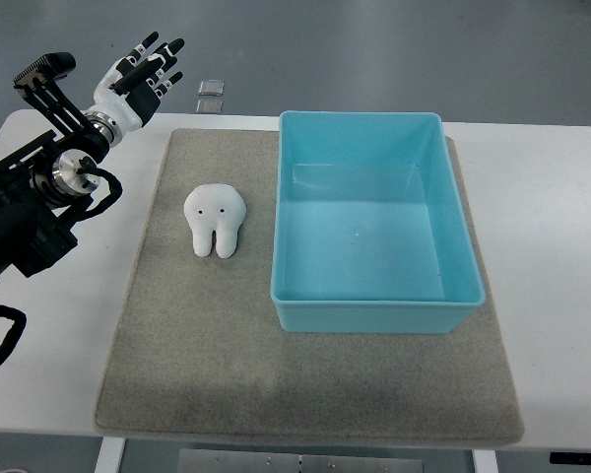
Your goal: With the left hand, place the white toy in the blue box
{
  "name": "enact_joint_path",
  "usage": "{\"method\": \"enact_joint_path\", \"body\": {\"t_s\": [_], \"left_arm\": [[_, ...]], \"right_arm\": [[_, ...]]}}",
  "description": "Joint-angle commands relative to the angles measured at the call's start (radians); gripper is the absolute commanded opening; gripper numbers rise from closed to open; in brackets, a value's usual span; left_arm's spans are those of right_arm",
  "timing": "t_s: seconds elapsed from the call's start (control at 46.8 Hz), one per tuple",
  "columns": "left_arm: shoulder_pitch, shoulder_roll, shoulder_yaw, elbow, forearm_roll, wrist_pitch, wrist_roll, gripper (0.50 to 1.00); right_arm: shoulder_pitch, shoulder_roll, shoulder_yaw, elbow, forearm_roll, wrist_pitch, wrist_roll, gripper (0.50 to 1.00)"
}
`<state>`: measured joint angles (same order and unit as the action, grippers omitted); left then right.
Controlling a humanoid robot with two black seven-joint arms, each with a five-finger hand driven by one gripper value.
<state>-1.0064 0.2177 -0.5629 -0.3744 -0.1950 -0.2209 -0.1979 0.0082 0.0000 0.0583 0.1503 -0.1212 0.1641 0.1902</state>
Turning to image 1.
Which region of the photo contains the white right table leg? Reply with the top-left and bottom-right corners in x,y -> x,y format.
472,449 -> 499,473

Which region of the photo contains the blue plastic box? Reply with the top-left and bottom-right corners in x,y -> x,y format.
271,111 -> 486,334

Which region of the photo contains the black white robot left hand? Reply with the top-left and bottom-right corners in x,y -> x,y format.
85,32 -> 184,145

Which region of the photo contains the white left table leg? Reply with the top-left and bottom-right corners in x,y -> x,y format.
94,437 -> 126,473

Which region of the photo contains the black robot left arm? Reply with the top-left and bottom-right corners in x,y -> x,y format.
0,52 -> 122,277

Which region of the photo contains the grey metal table crossbar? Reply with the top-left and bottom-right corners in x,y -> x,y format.
176,448 -> 425,473

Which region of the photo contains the black looped cable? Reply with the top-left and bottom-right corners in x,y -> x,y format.
0,304 -> 28,376

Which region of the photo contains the white table leg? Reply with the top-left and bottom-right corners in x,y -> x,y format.
472,449 -> 499,473
94,437 -> 126,473

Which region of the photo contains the lower floor socket plate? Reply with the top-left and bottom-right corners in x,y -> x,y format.
196,99 -> 223,114

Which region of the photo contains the black table control panel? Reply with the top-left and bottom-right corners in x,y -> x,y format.
550,451 -> 591,466

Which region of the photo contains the white plush tooth toy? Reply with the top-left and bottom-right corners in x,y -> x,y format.
183,183 -> 246,259

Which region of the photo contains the grey felt mat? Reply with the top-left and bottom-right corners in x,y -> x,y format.
94,128 -> 524,447

